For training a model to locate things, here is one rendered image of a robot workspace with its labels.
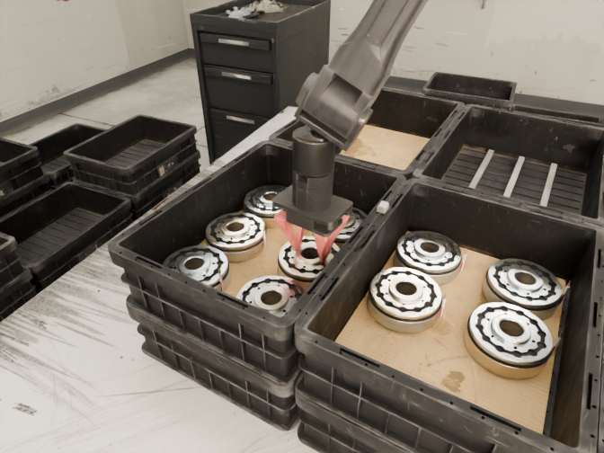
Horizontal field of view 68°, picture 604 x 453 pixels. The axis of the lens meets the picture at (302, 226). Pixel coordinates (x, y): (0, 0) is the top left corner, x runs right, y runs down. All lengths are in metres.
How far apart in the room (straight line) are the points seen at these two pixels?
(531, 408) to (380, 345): 0.19
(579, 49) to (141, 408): 3.68
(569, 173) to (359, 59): 0.72
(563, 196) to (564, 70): 2.96
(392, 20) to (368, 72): 0.06
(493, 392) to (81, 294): 0.73
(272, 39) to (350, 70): 1.57
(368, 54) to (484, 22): 3.40
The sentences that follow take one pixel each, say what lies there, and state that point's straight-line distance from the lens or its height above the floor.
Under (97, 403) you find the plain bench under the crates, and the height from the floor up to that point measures 0.70.
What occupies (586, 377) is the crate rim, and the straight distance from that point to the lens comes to 0.55.
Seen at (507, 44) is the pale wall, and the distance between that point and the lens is 3.94.
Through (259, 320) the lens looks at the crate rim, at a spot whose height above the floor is 0.93.
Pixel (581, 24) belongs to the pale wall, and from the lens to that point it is 3.91.
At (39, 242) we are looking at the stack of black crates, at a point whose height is 0.38.
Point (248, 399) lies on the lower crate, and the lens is 0.69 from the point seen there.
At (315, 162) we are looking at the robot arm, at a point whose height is 1.04.
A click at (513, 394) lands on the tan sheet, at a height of 0.83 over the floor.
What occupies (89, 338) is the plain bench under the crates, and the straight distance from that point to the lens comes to 0.88.
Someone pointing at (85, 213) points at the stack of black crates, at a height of 0.38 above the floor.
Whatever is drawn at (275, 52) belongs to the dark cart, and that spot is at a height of 0.78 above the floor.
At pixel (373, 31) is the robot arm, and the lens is 0.53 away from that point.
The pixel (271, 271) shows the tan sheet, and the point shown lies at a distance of 0.73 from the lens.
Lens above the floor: 1.31
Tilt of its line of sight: 36 degrees down
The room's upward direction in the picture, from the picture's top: straight up
